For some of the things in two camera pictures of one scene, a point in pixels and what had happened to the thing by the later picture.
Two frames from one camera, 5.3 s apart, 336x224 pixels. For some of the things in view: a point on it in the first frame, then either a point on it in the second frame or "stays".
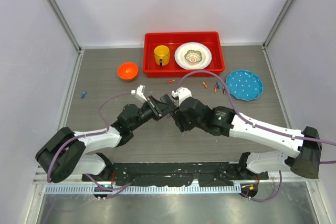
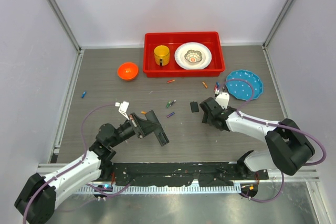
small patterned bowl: [193, 56] stays
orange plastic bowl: [127, 71] stays
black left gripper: [158, 108] -> [144, 127]
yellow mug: [161, 53] stays
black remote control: [166, 99] -> [159, 132]
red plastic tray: [174, 40] stays
